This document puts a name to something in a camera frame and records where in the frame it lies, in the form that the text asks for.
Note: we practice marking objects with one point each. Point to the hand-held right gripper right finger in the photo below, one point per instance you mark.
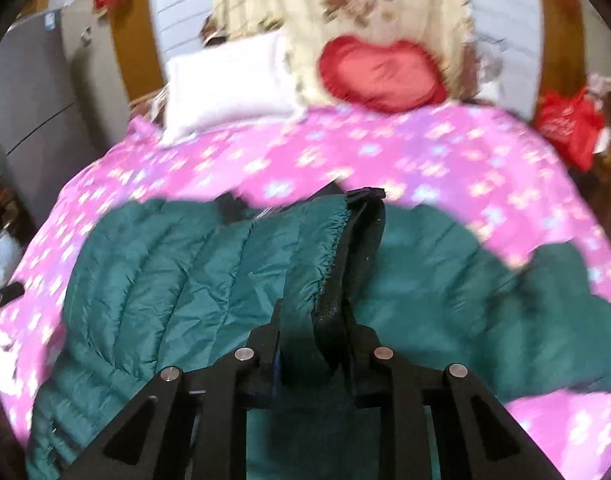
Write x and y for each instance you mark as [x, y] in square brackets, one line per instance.
[361, 360]

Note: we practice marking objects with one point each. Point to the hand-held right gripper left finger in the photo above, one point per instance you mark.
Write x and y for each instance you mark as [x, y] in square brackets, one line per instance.
[271, 360]

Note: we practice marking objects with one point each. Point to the dark green puffer jacket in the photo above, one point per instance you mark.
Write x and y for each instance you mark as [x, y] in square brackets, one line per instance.
[185, 280]

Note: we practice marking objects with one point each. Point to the pink floral bed blanket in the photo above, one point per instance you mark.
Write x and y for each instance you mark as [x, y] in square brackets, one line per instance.
[385, 155]

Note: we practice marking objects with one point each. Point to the white pillow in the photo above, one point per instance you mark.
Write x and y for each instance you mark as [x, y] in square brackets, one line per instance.
[225, 85]

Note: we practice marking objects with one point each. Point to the red heart-shaped cushion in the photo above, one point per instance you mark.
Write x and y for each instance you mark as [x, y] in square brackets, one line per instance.
[380, 75]

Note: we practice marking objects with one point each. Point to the red plastic bag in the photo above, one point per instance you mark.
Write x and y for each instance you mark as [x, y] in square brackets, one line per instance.
[568, 122]

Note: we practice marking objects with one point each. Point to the grey cabinet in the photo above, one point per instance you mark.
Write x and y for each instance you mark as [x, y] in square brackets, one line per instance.
[40, 90]

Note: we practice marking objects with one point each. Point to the cream floral quilt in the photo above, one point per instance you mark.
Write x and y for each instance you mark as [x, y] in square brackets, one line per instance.
[375, 0]

